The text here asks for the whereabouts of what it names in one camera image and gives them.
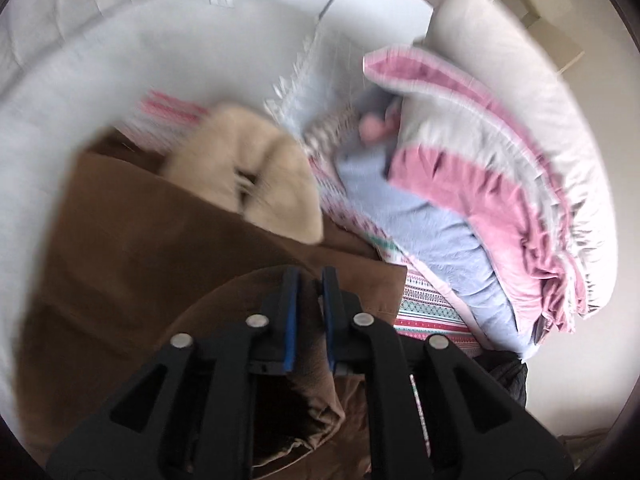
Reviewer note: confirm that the pink teal patterned cloth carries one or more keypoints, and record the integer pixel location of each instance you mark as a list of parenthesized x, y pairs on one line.
[(425, 310)]

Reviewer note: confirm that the dark cloth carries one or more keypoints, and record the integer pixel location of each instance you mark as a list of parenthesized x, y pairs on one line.
[(507, 375)]

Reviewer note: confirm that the pink and grey blanket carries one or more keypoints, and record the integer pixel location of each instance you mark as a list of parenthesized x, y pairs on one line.
[(450, 175)]

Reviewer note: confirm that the light grey bed cover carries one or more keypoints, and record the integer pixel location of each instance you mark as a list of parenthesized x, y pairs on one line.
[(150, 50)]

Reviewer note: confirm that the small pink cloth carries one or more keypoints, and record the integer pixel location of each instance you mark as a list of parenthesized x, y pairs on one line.
[(377, 127)]

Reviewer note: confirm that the pale fringed throw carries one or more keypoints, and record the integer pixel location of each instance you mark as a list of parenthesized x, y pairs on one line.
[(320, 75)]

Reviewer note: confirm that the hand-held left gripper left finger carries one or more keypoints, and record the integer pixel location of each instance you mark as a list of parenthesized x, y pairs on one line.
[(290, 330)]

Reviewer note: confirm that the brown jacket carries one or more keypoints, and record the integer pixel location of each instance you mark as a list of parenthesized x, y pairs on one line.
[(125, 260)]

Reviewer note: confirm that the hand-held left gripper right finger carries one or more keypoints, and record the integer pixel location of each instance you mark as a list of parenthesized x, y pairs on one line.
[(330, 330)]

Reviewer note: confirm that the light blue blanket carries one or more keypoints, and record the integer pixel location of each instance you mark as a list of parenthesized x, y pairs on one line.
[(425, 225)]

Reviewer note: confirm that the cream fleece cloth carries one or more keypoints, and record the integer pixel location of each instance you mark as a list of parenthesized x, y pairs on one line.
[(260, 160)]

